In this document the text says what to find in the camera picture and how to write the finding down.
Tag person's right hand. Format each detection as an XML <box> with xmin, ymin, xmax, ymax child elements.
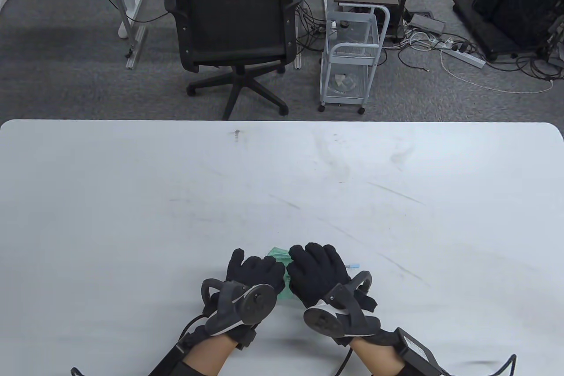
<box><xmin>286</xmin><ymin>242</ymin><xmax>404</xmax><ymax>348</ymax></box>

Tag person's left hand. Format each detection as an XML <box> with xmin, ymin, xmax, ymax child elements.
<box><xmin>190</xmin><ymin>248</ymin><xmax>287</xmax><ymax>350</ymax></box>

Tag green mesh toiletry bag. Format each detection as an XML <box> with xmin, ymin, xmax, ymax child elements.
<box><xmin>264</xmin><ymin>246</ymin><xmax>360</xmax><ymax>302</ymax></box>

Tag person's right forearm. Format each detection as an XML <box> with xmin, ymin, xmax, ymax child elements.
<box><xmin>352</xmin><ymin>335</ymin><xmax>408</xmax><ymax>376</ymax></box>

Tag person's left forearm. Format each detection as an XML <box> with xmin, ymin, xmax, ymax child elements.
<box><xmin>181</xmin><ymin>334</ymin><xmax>234</xmax><ymax>376</ymax></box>

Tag gray left hand controller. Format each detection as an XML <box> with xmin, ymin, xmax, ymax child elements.
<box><xmin>201</xmin><ymin>278</ymin><xmax>278</xmax><ymax>337</ymax></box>

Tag gray hand controller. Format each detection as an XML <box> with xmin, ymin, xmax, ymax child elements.
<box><xmin>201</xmin><ymin>278</ymin><xmax>278</xmax><ymax>337</ymax></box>
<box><xmin>303</xmin><ymin>271</ymin><xmax>381</xmax><ymax>341</ymax></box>

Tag gray right hand controller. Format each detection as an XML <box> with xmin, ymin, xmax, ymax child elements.
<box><xmin>303</xmin><ymin>271</ymin><xmax>381</xmax><ymax>341</ymax></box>

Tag black right wrist box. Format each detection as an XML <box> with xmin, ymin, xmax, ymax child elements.
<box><xmin>393</xmin><ymin>327</ymin><xmax>443</xmax><ymax>372</ymax></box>

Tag black wrist box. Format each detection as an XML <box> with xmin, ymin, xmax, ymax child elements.
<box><xmin>393</xmin><ymin>327</ymin><xmax>443</xmax><ymax>372</ymax></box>
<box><xmin>148</xmin><ymin>341</ymin><xmax>190</xmax><ymax>376</ymax></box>

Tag black left wrist box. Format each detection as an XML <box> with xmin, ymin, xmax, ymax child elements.
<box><xmin>148</xmin><ymin>341</ymin><xmax>190</xmax><ymax>376</ymax></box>

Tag crumpled clear plastic wrap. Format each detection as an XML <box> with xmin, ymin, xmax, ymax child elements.
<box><xmin>333</xmin><ymin>74</ymin><xmax>360</xmax><ymax>94</ymax></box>

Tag black mesh office chair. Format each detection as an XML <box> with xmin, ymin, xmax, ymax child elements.
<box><xmin>163</xmin><ymin>0</ymin><xmax>304</xmax><ymax>121</ymax></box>

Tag aluminium floor profile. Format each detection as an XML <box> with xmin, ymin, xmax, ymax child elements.
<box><xmin>125</xmin><ymin>23</ymin><xmax>148</xmax><ymax>70</ymax></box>

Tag white power strip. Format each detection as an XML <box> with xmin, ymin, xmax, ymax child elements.
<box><xmin>434</xmin><ymin>39</ymin><xmax>486</xmax><ymax>69</ymax></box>

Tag gray adapter box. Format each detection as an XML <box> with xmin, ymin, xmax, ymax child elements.
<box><xmin>409</xmin><ymin>14</ymin><xmax>445</xmax><ymax>35</ymax></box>

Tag black equipment cart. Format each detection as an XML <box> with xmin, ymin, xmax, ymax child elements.
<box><xmin>453</xmin><ymin>0</ymin><xmax>564</xmax><ymax>63</ymax></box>

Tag black left glove cable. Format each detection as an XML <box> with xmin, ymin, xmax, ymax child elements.
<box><xmin>178</xmin><ymin>314</ymin><xmax>208</xmax><ymax>343</ymax></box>

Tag black glove cable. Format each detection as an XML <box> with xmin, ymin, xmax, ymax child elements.
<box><xmin>334</xmin><ymin>346</ymin><xmax>354</xmax><ymax>376</ymax></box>
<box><xmin>178</xmin><ymin>314</ymin><xmax>208</xmax><ymax>343</ymax></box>

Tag black right glove cable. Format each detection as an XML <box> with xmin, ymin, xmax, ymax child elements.
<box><xmin>334</xmin><ymin>346</ymin><xmax>354</xmax><ymax>376</ymax></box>

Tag black left forearm strap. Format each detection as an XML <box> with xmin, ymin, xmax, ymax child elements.
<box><xmin>178</xmin><ymin>361</ymin><xmax>212</xmax><ymax>376</ymax></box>

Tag black forearm strap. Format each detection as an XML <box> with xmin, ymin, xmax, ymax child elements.
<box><xmin>178</xmin><ymin>361</ymin><xmax>212</xmax><ymax>376</ymax></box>
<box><xmin>399</xmin><ymin>361</ymin><xmax>445</xmax><ymax>376</ymax></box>

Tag black right forearm strap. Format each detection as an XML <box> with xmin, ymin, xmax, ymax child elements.
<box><xmin>399</xmin><ymin>361</ymin><xmax>445</xmax><ymax>376</ymax></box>

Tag aluminium post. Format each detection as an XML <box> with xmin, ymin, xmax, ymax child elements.
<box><xmin>294</xmin><ymin>0</ymin><xmax>307</xmax><ymax>70</ymax></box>

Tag black braided cable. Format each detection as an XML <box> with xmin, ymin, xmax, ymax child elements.
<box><xmin>441</xmin><ymin>353</ymin><xmax>517</xmax><ymax>376</ymax></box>

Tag white rolling wire cart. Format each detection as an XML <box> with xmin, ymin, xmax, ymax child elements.
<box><xmin>319</xmin><ymin>0</ymin><xmax>391</xmax><ymax>115</ymax></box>

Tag white floor cable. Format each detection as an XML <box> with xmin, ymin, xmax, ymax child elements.
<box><xmin>441</xmin><ymin>48</ymin><xmax>554</xmax><ymax>94</ymax></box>

